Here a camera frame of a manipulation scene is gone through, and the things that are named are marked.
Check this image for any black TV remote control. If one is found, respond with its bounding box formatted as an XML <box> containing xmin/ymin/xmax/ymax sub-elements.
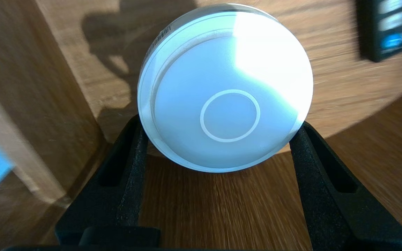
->
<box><xmin>356</xmin><ymin>0</ymin><xmax>402</xmax><ymax>63</ymax></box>

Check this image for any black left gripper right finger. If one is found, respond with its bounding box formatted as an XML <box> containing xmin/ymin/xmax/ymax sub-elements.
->
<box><xmin>289</xmin><ymin>122</ymin><xmax>402</xmax><ymax>251</ymax></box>

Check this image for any curved wooden table drawer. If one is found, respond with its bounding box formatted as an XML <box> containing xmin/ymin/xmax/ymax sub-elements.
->
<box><xmin>0</xmin><ymin>0</ymin><xmax>402</xmax><ymax>251</ymax></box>

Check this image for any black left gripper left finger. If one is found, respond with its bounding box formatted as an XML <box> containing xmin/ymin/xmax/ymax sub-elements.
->
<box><xmin>55</xmin><ymin>115</ymin><xmax>160</xmax><ymax>245</ymax></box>

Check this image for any white round smart speaker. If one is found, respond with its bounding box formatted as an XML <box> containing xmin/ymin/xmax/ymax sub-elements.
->
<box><xmin>137</xmin><ymin>3</ymin><xmax>314</xmax><ymax>173</ymax></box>

